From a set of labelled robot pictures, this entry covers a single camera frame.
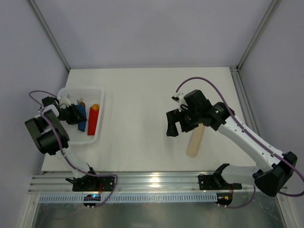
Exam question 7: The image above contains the blue paper napkin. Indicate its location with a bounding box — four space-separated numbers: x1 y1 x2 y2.
76 102 87 132

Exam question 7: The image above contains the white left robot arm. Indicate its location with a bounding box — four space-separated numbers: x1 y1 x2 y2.
25 96 100 191

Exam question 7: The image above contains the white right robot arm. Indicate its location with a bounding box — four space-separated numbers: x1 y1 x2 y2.
166 89 297 197

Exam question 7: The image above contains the red bottle orange cap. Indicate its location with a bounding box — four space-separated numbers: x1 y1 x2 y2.
87 104 100 136

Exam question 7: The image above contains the white plastic basket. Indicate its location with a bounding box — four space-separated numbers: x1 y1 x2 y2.
57 87 104 145

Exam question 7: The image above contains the beige cutlery tray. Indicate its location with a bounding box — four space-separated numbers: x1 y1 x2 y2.
186 124 205 158

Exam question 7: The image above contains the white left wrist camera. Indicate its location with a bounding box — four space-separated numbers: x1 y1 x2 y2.
57 94 71 106

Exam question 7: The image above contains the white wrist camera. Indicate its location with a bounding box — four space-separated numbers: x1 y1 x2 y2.
171 93 188 112
57 94 71 106

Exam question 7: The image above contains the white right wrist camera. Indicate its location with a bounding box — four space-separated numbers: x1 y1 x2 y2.
171 93 188 112

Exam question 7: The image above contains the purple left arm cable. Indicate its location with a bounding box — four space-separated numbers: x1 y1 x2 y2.
28 90 119 209

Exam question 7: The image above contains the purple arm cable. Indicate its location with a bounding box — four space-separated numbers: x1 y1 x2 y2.
28 90 119 209
175 76 304 209

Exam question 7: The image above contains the aluminium frame post right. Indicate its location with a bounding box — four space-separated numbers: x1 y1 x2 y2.
236 0 282 71

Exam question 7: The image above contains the aluminium frame post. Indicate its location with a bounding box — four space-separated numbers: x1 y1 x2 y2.
27 0 71 73
236 0 282 71

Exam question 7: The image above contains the aluminium side rail right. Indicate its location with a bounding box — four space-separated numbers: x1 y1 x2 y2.
229 66 262 138

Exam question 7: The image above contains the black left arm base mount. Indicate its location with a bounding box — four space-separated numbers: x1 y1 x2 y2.
65 175 115 192

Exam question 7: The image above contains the aluminium table edge rail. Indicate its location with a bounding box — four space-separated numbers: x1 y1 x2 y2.
28 171 288 195

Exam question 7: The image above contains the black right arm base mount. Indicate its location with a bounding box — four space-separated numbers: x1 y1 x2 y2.
198 174 242 190

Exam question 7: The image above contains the white slotted cable duct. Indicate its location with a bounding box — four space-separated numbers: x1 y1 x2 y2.
39 192 218 204

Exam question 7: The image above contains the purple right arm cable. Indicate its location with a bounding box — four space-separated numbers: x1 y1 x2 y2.
175 76 304 209

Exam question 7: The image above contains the aluminium frame post left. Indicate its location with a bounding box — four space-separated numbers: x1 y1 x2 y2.
27 0 71 73

